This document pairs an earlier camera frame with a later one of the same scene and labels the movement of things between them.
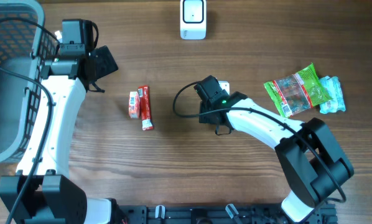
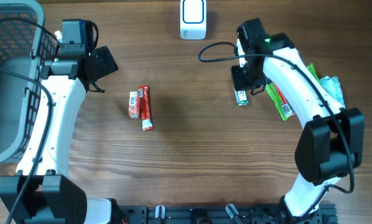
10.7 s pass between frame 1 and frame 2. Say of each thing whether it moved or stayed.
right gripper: moved
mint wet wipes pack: stayed
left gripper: stayed
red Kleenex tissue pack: stayed
